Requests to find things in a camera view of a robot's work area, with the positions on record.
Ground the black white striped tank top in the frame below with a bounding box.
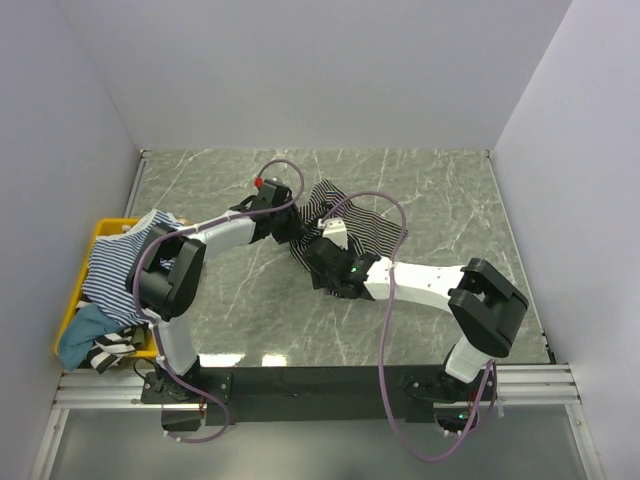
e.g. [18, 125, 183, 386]
[289, 180, 402, 271]

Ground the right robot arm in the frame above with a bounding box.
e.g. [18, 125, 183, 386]
[304, 239, 529, 399]

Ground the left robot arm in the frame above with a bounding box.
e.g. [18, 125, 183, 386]
[126, 178, 302, 402]

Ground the blue white striped tank top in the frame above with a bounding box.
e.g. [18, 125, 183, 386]
[82, 209, 185, 327]

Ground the teal tank top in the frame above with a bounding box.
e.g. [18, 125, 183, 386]
[57, 304, 122, 371]

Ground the black base beam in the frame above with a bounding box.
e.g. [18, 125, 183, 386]
[141, 365, 481, 432]

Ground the wide striped black white top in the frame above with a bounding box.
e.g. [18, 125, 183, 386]
[87, 326, 147, 374]

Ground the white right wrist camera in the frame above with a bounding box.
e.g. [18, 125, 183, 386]
[318, 217, 349, 250]

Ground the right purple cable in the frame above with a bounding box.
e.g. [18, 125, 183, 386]
[319, 192, 499, 462]

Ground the purple cable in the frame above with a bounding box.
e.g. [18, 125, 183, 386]
[130, 159, 307, 445]
[319, 192, 499, 462]

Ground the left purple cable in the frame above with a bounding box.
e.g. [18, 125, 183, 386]
[130, 159, 307, 445]

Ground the aluminium rail frame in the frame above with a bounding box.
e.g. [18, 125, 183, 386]
[30, 364, 606, 479]

